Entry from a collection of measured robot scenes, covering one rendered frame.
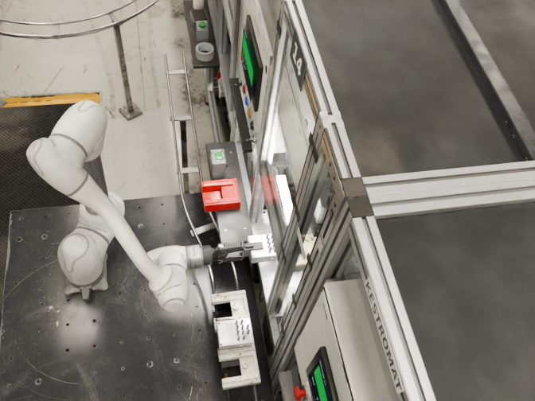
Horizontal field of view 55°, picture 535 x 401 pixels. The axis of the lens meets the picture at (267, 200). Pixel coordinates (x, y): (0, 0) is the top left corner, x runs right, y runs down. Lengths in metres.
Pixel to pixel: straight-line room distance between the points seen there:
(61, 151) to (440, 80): 1.12
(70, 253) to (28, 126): 1.83
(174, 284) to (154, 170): 1.76
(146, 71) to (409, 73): 3.02
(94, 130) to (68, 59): 2.51
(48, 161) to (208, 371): 1.06
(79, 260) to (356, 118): 1.37
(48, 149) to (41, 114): 2.21
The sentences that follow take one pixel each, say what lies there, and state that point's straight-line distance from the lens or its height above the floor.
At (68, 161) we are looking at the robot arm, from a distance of 1.75.
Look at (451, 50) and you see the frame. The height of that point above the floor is 2.01.
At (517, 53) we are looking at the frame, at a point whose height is 2.01.
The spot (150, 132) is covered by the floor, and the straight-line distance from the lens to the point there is 3.71.
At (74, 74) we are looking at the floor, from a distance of 4.17.
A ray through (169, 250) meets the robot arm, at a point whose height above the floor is 1.08.
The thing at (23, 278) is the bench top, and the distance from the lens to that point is 2.50.
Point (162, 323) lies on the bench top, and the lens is 2.30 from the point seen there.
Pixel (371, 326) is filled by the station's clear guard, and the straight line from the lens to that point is 1.04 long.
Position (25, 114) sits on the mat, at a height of 0.01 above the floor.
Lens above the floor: 2.85
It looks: 57 degrees down
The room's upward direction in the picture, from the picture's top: 11 degrees clockwise
